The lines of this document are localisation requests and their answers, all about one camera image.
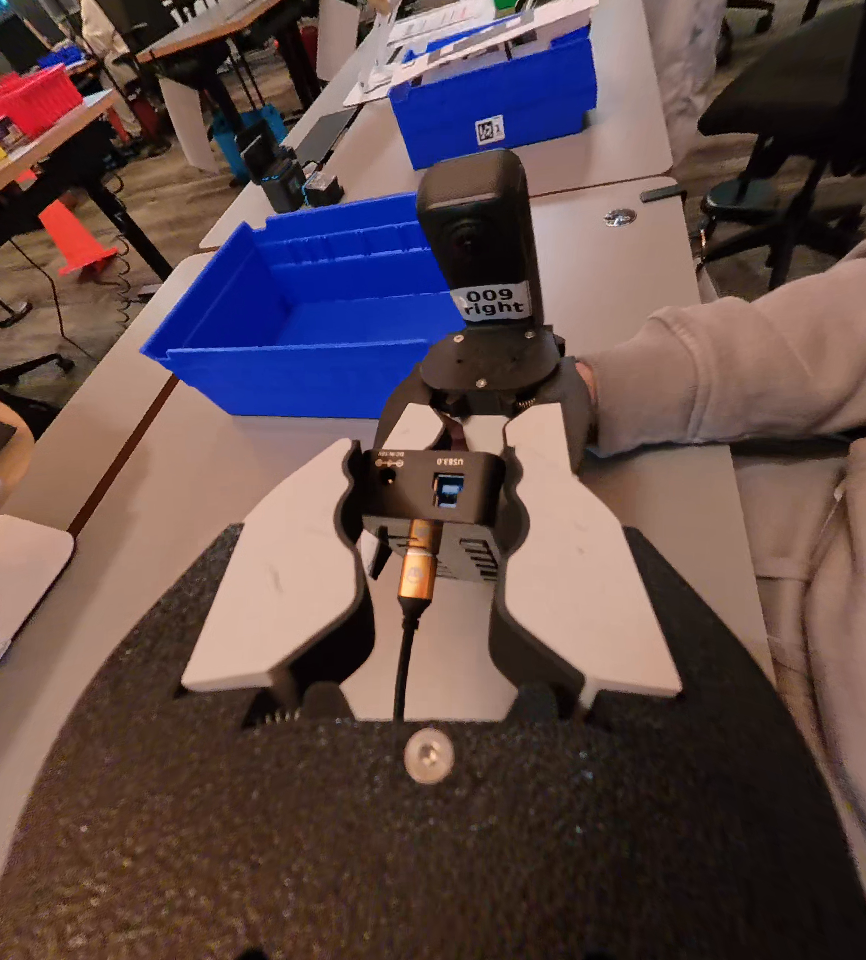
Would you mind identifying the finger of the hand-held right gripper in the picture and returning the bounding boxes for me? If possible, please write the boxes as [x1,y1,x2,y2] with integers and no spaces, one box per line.
[466,401,578,475]
[376,403,455,455]

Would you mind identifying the empty blue plastic bin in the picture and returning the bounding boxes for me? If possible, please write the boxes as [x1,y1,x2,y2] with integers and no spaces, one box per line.
[140,193,472,420]

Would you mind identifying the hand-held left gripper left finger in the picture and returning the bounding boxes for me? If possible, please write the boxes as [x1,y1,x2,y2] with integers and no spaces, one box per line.
[181,438,376,691]

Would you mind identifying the black office chair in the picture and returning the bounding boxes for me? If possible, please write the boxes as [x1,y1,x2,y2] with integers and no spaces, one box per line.
[691,0,866,290]

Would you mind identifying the blue plastic bin with label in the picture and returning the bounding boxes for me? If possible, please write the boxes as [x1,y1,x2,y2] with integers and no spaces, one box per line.
[389,26,599,174]

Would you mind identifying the orange traffic cone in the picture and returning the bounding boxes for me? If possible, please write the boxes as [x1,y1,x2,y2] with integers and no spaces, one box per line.
[37,198,119,277]

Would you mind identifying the small black battery case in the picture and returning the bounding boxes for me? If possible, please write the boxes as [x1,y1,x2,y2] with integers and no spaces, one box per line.
[303,171,346,210]

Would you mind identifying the blue case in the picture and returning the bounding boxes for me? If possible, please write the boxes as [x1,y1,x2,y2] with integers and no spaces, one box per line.
[210,105,289,189]

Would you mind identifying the grey desk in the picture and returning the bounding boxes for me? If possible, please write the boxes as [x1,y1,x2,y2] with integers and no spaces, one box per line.
[199,0,676,254]
[0,176,779,960]

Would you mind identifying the wooden table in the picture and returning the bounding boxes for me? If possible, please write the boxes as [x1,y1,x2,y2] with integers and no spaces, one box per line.
[135,0,322,114]
[0,88,173,285]

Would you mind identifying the black usb hub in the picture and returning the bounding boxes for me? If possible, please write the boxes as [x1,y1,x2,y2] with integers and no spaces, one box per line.
[361,448,509,588]

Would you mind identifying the white printed paper sheets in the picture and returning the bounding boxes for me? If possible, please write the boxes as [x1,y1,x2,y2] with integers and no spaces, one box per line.
[343,0,601,108]

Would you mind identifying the black camera charger box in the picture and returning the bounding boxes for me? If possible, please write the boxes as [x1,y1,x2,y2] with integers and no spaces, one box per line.
[236,120,308,215]

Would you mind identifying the person's grey sweatshirt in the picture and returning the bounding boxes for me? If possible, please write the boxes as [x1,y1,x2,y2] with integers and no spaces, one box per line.
[733,433,866,960]

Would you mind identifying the black cable with orange plug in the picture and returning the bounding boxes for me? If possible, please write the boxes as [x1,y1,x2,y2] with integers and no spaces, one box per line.
[391,517,448,723]

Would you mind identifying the red plastic bins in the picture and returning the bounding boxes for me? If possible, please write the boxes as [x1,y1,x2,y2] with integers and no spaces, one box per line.
[0,63,85,141]

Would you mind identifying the black tablet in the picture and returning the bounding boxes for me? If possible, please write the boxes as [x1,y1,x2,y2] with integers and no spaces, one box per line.
[294,105,364,168]

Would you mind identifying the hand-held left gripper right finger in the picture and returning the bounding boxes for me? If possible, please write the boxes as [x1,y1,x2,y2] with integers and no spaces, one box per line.
[491,438,683,710]

